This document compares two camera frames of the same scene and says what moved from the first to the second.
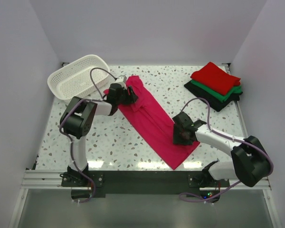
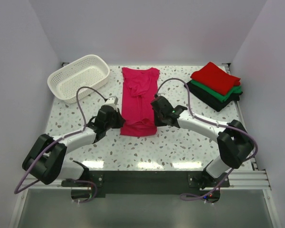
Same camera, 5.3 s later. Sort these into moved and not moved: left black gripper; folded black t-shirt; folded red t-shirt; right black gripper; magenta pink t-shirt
Moved: magenta pink t-shirt; left black gripper; right black gripper
Not moved: folded red t-shirt; folded black t-shirt
